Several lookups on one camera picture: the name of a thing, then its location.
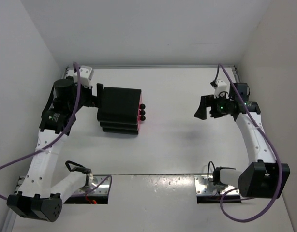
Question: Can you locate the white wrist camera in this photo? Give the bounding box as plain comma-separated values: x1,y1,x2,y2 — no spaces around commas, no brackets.
79,66,94,88
210,79,227,98

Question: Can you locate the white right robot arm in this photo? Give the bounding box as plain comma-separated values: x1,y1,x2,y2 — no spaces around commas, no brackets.
194,80,280,199

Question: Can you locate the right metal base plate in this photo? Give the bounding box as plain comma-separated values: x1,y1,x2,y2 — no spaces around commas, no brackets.
194,174,235,197

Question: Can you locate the pink top drawer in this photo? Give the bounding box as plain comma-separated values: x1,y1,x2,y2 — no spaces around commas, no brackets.
139,97,146,110

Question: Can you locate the black drawer cabinet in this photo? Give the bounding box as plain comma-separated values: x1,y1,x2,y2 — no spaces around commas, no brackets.
97,87,142,135

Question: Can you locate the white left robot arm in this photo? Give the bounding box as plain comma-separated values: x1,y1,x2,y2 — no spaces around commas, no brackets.
7,78,98,222

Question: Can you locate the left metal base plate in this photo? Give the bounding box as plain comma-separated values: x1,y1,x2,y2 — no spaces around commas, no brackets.
71,175,112,197

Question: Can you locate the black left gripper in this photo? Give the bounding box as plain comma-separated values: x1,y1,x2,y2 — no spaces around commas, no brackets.
68,76,104,113

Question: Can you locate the pink drawer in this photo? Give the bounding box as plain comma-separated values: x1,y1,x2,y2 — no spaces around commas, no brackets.
139,110,146,116
139,97,146,110
139,116,146,122

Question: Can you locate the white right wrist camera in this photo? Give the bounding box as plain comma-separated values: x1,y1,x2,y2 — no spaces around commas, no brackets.
210,79,227,98

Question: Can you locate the pink bottom drawer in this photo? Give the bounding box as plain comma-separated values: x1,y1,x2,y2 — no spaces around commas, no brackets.
139,116,146,122

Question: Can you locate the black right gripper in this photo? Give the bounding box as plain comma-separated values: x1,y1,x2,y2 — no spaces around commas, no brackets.
194,93,233,120

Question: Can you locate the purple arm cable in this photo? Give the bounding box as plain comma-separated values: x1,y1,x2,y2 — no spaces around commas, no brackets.
210,63,283,222
0,61,113,200

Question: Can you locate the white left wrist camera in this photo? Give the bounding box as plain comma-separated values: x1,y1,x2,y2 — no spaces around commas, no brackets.
79,66,94,88

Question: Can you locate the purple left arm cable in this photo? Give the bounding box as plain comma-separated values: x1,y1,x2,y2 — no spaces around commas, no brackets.
0,61,113,200

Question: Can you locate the metal base plate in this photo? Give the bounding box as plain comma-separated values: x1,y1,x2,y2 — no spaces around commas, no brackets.
194,174,235,197
71,175,112,197

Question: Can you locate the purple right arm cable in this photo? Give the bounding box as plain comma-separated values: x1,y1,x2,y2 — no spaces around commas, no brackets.
210,63,283,222

